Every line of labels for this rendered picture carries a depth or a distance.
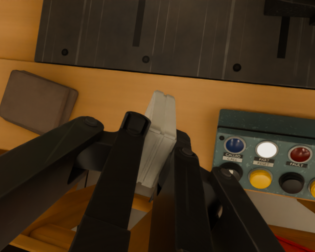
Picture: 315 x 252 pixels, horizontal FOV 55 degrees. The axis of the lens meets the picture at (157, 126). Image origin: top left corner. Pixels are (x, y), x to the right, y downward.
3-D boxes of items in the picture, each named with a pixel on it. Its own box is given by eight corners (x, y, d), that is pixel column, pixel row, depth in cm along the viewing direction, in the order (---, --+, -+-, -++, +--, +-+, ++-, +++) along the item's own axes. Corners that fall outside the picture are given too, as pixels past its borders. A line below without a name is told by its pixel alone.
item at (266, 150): (274, 158, 34) (277, 159, 33) (254, 155, 35) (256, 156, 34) (276, 142, 35) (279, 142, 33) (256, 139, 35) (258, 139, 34)
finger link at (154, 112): (139, 185, 15) (124, 179, 15) (148, 130, 21) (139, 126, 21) (162, 133, 14) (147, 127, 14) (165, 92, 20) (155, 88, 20)
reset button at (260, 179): (268, 185, 37) (269, 192, 36) (248, 182, 37) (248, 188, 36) (272, 170, 35) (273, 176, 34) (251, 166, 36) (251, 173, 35)
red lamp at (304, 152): (307, 163, 34) (311, 164, 32) (286, 160, 34) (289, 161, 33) (309, 146, 34) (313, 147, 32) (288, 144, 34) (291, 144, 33)
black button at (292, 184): (299, 190, 36) (301, 197, 35) (278, 186, 36) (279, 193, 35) (304, 175, 35) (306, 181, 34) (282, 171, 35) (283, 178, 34)
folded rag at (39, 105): (81, 91, 44) (71, 88, 41) (62, 142, 44) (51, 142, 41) (24, 70, 46) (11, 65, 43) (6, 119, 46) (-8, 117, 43)
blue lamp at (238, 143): (243, 154, 35) (244, 154, 34) (223, 151, 36) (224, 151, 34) (245, 138, 35) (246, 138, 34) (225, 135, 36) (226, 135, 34)
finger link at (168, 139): (162, 133, 14) (177, 139, 14) (165, 92, 20) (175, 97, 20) (139, 185, 15) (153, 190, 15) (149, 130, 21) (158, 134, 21)
